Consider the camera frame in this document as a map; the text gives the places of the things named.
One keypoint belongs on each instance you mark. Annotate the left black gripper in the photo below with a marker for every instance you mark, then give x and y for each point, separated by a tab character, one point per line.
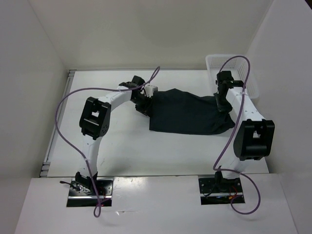
147	108

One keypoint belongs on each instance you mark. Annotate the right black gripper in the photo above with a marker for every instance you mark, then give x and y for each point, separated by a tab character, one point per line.
221	107

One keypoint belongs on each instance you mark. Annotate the dark navy shorts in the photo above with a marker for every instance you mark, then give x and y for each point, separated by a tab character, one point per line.
179	112

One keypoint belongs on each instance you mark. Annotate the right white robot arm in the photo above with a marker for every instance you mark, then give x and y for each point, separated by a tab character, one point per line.
251	139

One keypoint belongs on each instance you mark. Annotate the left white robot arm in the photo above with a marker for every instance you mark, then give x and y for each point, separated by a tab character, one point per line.
95	121

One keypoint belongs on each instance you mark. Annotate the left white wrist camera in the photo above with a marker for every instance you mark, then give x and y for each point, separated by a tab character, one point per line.
149	90

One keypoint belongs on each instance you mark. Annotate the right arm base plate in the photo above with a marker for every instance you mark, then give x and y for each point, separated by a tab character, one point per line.
215	190

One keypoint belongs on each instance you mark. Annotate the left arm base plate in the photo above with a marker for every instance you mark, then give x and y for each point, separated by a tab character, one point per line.
79	197

